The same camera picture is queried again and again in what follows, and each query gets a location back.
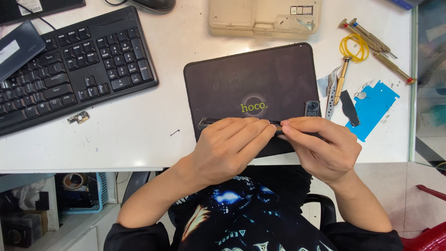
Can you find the blue-capped brass screwdriver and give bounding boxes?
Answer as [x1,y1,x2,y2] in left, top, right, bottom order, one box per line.
[349,18,398,59]

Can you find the person's right hand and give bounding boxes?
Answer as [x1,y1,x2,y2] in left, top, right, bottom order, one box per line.
[277,117,363,185]

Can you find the blue adhesive film sheet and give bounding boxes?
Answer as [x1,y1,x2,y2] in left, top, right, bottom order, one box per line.
[345,80,400,143]

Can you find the brown tape roll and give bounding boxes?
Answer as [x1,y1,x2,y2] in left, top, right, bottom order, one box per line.
[63,173,88,191]

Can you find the black computer mouse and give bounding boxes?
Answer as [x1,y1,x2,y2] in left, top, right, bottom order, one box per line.
[128,0,176,14]

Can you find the red plastic stool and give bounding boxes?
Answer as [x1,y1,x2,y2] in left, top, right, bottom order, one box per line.
[401,184,446,251]

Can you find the black monitor base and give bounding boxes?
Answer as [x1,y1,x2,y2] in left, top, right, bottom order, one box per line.
[0,0,86,27]

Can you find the black printed t-shirt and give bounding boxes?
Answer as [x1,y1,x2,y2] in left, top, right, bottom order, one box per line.
[103,165,403,251]

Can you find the silver foil piece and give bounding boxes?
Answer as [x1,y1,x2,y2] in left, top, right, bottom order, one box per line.
[316,74,330,98]

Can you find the dark work mat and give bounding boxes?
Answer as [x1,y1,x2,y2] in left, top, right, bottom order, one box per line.
[184,43,321,159]

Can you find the yellow rubber band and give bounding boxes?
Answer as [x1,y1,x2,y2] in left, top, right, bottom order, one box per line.
[340,34,369,63]

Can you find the red-capped brass screwdriver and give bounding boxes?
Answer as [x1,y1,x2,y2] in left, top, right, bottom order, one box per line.
[338,19,387,56]

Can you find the small gold circuit board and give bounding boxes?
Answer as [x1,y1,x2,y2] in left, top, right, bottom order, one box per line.
[67,111,90,125]

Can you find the blue plastic basket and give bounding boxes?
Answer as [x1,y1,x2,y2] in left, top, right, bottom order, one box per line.
[56,172,109,214]

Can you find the silver metal tweezers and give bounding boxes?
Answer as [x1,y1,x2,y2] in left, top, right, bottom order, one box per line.
[325,66,342,121]

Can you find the black computer keyboard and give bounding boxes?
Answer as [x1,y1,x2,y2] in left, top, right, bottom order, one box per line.
[0,6,160,137]

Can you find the blue flat object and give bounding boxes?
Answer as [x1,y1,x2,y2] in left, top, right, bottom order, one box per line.
[388,0,425,10]

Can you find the small silver metal part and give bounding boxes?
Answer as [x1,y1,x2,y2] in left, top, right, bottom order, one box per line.
[354,82,374,100]

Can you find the black cable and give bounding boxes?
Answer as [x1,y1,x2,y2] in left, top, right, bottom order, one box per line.
[16,0,128,31]

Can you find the cluttered under-desk shelf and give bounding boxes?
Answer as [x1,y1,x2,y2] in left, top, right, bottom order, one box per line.
[0,173,60,249]

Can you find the long brass screwdriver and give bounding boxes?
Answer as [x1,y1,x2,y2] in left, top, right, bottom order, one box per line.
[371,49,417,85]

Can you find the glass display cabinet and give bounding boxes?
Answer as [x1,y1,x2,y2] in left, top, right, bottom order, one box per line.
[408,0,446,171]

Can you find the person's left hand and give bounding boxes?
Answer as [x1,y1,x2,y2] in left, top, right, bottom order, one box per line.
[190,117,278,185]

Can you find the beige plastic parts box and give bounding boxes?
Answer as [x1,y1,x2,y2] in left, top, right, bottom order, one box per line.
[208,0,323,40]

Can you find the black plastic strip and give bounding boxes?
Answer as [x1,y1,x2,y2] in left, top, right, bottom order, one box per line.
[340,90,361,127]

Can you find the black camera lens frame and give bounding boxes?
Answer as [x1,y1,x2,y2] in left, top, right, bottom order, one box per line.
[305,100,321,118]

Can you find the gold precision screwdriver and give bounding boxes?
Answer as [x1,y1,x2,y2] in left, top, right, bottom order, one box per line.
[333,56,353,106]

